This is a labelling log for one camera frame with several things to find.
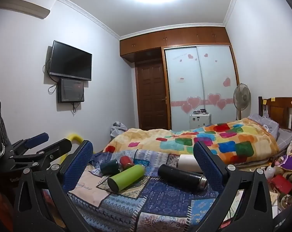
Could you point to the red cup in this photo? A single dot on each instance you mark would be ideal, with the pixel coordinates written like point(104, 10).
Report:
point(126, 162)

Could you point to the wooden bed headboard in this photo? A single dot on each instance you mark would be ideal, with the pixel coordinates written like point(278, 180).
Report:
point(282, 108)

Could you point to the yellow curved tube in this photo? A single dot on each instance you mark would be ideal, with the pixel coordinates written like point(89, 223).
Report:
point(74, 137)

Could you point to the wall-mounted black television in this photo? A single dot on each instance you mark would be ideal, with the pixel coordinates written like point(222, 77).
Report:
point(71, 60)

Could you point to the clear plastic bottle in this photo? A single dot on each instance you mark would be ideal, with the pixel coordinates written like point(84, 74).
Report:
point(270, 172)

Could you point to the white air conditioner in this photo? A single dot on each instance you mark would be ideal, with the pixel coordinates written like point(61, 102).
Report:
point(27, 3)

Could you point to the frosted sliding wardrobe door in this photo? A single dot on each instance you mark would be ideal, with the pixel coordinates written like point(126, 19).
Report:
point(218, 70)
point(182, 82)

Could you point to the dark teal cup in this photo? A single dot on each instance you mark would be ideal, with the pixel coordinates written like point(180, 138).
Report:
point(109, 167)

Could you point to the white bottle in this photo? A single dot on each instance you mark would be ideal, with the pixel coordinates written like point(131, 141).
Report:
point(187, 163)

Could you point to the black thermos cup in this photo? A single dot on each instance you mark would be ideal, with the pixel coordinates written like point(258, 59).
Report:
point(180, 176)

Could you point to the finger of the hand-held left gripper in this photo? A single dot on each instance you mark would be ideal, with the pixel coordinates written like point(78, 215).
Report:
point(57, 147)
point(37, 140)

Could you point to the colourful checked quilt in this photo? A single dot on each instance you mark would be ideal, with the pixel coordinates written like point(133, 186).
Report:
point(209, 137)

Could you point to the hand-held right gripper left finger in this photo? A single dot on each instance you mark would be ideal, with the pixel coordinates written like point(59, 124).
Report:
point(78, 165)

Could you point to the red box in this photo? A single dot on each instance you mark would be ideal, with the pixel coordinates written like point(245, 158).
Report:
point(281, 184)

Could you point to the brown wooden door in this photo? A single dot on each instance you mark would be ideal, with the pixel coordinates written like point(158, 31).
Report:
point(152, 94)

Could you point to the small black wall screen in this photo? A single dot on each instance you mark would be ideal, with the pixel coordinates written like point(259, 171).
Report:
point(71, 90)

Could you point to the lime green bottle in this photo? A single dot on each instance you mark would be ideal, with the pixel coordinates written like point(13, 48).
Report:
point(126, 177)

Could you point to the standing electric fan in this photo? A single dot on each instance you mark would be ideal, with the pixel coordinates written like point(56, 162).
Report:
point(242, 98)

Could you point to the stuffed doll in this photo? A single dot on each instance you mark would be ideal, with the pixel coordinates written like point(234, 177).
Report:
point(291, 156)

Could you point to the blue patchwork blanket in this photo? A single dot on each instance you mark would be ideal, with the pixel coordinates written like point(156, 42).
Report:
point(165, 203)

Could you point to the wooden overhead cabinet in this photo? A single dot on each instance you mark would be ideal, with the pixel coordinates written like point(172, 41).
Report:
point(175, 38)

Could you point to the grey pillow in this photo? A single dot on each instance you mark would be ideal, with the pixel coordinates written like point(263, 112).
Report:
point(285, 136)
point(265, 124)

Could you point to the white bedside cabinet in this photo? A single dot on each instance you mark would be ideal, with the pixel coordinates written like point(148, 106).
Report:
point(200, 120)

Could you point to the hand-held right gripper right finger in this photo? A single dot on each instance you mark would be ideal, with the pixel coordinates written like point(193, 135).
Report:
point(207, 168)

